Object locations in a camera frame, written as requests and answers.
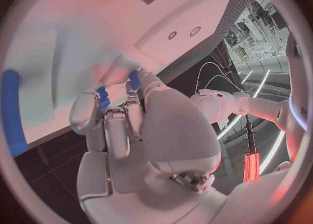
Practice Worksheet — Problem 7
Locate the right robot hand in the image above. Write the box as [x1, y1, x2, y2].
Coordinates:
[69, 67, 231, 224]

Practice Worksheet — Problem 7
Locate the white task board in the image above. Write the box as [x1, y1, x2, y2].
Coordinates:
[3, 0, 240, 151]

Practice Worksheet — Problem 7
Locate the glowing light bar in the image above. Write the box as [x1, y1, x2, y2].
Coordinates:
[243, 151, 261, 184]

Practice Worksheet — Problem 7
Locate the white workshop rack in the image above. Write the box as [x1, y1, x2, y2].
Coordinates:
[223, 0, 290, 63]

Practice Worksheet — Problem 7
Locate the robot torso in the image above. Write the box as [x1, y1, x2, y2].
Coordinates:
[284, 31, 310, 172]

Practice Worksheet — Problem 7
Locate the long blue cylinder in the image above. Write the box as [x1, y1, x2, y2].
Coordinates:
[1, 69, 30, 157]

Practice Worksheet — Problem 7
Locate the white cable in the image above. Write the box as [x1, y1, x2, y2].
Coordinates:
[203, 74, 245, 93]
[194, 61, 245, 95]

